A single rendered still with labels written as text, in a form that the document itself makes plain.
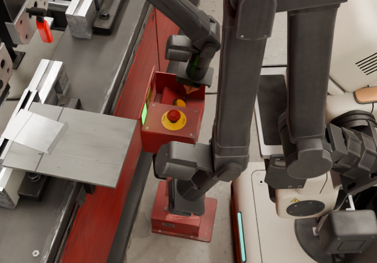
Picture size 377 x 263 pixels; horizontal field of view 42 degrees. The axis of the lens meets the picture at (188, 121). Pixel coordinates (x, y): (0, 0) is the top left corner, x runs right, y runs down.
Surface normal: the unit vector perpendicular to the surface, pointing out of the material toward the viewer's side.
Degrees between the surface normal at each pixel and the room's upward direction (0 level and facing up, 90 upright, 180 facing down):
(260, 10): 90
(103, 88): 0
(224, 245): 0
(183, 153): 22
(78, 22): 90
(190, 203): 27
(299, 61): 90
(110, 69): 0
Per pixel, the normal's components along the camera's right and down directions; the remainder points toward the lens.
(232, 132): -0.01, 0.77
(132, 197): 0.00, -0.56
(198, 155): 0.45, -0.52
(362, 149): -0.80, -0.32
